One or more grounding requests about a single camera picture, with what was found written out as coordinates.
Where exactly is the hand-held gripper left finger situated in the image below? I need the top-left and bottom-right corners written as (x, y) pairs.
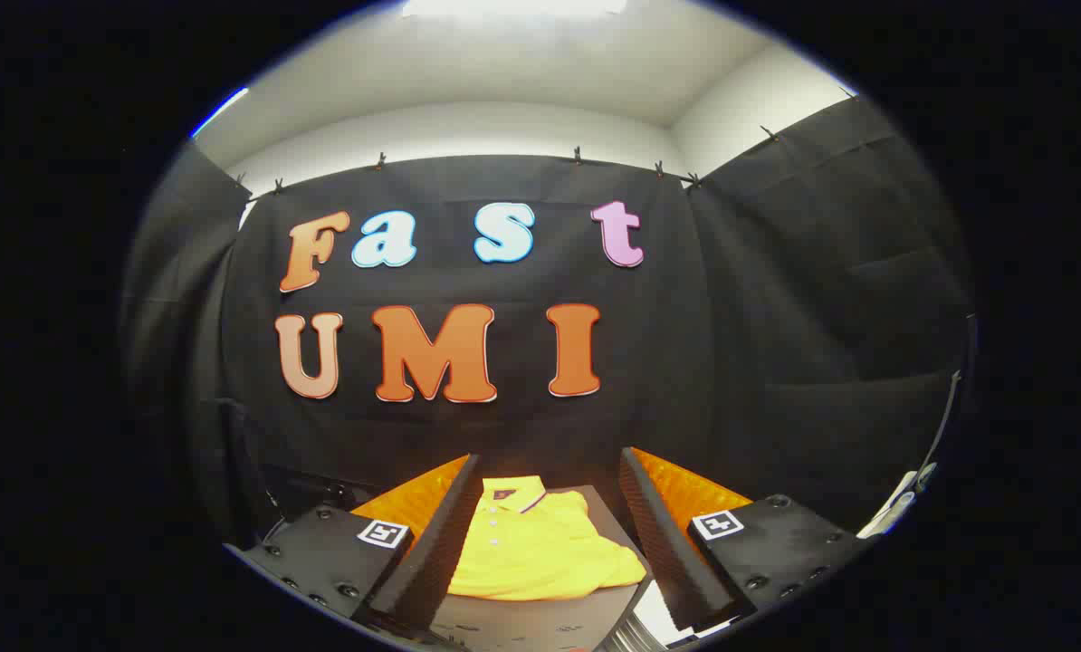
top-left (228, 453), bottom-right (485, 639)

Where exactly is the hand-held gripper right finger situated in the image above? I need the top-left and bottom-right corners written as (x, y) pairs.
top-left (617, 446), bottom-right (872, 635)

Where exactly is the yellow polo shirt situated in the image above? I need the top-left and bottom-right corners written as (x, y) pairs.
top-left (447, 475), bottom-right (648, 602)

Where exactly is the black backdrop cloth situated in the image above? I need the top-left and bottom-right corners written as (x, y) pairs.
top-left (120, 95), bottom-right (976, 544)

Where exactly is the white panel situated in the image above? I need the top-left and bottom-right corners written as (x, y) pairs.
top-left (856, 460), bottom-right (940, 541)

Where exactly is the ceiling light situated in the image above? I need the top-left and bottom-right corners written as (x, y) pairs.
top-left (402, 0), bottom-right (628, 18)

